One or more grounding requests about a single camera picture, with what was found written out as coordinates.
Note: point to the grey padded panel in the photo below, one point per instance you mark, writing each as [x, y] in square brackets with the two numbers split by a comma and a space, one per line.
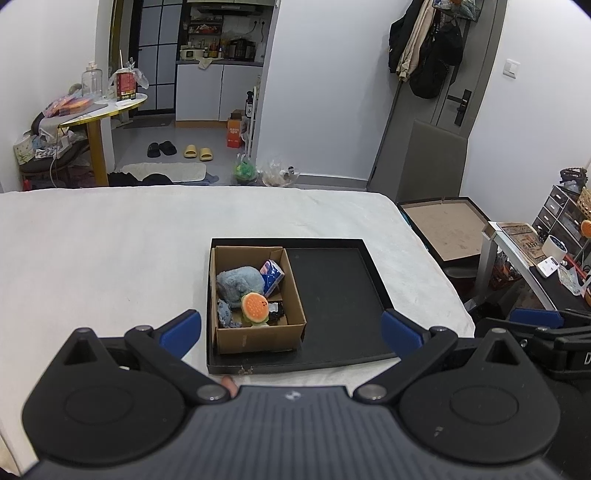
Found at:
[429, 166]

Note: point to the clear glass bottle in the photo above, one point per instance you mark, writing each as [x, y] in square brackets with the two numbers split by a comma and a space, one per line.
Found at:
[91, 81]

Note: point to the dark clothes on floor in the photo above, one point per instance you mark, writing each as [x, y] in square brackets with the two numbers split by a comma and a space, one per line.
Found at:
[154, 179]

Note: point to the black framed glass door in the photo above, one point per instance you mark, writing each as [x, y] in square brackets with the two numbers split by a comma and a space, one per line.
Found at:
[159, 60]

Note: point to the blue fluffy plush toy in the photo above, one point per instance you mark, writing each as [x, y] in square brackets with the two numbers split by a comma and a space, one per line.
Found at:
[240, 281]

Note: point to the orange round toy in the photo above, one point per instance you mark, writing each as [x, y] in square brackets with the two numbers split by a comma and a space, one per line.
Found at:
[586, 228]

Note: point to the black hanging jacket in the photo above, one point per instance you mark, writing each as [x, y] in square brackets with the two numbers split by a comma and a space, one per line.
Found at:
[397, 41]

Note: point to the orange cardboard carton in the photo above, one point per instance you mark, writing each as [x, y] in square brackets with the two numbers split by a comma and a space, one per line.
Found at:
[234, 134]

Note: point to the wicker basket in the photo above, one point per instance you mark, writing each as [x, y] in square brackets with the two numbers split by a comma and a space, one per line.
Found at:
[585, 201]

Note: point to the green plastic bag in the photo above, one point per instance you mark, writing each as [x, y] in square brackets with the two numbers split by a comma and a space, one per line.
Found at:
[244, 170]

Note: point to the beige kitchen cloth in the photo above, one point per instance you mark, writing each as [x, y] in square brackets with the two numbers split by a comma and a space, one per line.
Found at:
[205, 63]

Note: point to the beige hanging garment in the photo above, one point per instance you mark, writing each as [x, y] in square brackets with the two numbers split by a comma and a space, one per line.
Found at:
[415, 41]

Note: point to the clear plastic bag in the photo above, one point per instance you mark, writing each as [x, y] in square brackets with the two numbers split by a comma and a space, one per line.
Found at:
[277, 175]

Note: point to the black picture frame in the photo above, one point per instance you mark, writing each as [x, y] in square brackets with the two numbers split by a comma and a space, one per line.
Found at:
[448, 226]

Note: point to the white floor mat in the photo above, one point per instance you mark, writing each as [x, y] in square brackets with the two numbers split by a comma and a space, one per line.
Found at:
[184, 170]

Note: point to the round table with yellow legs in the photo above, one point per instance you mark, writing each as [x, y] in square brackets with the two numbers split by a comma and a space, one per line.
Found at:
[99, 152]

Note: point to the person's left hand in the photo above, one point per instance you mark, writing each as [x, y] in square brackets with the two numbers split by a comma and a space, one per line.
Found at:
[229, 385]

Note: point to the crinkled clear wrapper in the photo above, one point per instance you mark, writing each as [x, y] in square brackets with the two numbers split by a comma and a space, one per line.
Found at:
[141, 78]

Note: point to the black slipper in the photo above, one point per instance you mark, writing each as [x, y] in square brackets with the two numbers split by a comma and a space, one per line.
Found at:
[153, 150]
[167, 148]

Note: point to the small denim octopus toy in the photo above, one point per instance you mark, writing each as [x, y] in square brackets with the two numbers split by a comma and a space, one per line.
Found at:
[224, 314]

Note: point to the white cup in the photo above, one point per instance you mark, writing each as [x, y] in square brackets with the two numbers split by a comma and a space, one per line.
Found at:
[553, 247]

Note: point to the cluttered dark chair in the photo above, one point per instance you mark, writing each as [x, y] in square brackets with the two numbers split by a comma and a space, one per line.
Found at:
[46, 161]

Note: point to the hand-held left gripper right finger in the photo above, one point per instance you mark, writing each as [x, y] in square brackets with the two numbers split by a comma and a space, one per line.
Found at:
[401, 333]

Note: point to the brown cardboard box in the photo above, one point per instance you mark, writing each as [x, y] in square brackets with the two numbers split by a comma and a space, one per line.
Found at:
[258, 341]

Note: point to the black shallow tray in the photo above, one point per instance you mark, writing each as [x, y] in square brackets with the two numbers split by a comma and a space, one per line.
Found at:
[337, 304]

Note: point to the black hanging bag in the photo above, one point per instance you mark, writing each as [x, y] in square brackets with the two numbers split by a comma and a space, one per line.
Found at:
[438, 64]

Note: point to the white desk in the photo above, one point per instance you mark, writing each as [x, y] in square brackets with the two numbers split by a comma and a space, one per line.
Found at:
[512, 251]

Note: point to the red carton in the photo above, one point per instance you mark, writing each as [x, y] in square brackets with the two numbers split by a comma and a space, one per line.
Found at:
[124, 85]

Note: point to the white kitchen cabinet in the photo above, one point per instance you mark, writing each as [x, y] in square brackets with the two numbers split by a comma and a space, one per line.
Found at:
[198, 92]

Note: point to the brown printed book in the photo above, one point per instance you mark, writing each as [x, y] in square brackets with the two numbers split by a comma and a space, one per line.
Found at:
[521, 240]

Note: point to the grey drawer organiser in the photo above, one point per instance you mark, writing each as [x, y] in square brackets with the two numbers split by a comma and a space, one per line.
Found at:
[554, 207]

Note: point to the small white device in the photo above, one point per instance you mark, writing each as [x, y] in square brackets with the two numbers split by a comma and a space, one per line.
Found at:
[549, 267]

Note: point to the hamburger plush toy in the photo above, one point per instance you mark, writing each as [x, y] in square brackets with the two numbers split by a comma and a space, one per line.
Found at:
[255, 307]

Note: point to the grey door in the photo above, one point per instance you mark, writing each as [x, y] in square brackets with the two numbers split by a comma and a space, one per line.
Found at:
[480, 46]

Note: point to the black spray bottle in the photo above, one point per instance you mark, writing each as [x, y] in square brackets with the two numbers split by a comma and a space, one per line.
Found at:
[250, 106]

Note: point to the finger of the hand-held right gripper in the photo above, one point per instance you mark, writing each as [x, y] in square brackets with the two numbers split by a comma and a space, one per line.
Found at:
[535, 318]
[554, 337]

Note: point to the small white appliance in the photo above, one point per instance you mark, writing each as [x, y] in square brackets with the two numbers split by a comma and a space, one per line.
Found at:
[190, 53]

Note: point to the blue tissue pack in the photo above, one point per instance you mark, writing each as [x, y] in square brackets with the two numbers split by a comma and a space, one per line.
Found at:
[272, 277]

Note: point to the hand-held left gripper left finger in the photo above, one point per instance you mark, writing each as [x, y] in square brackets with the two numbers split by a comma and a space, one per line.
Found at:
[180, 332]

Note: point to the white narrow shelf cart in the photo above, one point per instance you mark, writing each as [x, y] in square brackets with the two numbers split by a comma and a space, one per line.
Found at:
[256, 134]

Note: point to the white light switch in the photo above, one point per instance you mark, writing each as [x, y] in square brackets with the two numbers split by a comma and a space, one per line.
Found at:
[511, 68]

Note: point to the row of kitchen bottles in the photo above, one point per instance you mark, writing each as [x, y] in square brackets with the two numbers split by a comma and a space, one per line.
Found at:
[231, 50]

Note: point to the orange snack packets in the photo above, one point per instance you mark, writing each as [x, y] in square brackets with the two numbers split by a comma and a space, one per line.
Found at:
[69, 105]

